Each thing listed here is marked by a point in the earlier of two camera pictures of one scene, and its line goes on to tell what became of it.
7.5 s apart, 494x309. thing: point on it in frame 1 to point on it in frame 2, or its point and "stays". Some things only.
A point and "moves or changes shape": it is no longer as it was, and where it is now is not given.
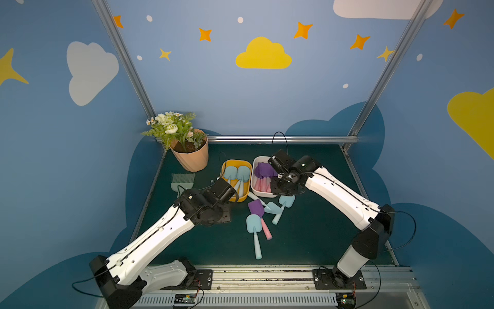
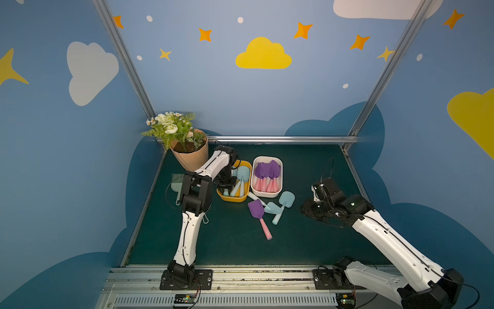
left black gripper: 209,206 to 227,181
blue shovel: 243,174 stays
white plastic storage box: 255,160 stays
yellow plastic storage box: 238,172 stays
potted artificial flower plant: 189,145 stays
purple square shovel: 256,208 stays
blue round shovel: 254,225 moves or changes shape
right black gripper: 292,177 to 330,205
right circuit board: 346,300 stays
